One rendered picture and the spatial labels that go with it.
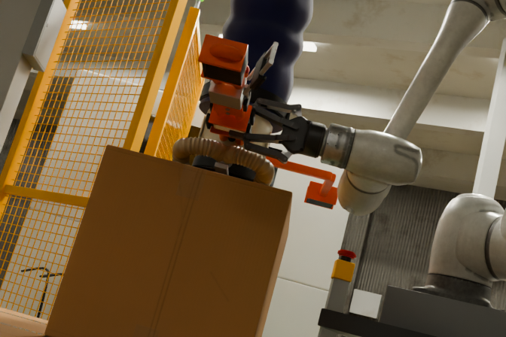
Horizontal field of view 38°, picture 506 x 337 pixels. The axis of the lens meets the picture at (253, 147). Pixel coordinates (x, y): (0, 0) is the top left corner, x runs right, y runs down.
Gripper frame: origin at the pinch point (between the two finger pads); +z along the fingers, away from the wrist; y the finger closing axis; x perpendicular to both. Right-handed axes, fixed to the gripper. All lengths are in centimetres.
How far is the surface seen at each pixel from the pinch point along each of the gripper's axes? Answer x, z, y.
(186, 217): -4.6, 2.8, 23.9
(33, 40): 126, 97, -46
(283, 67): 19.6, -7.1, -21.6
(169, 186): -4.4, 8.1, 18.5
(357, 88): 729, -73, -284
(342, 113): 733, -64, -249
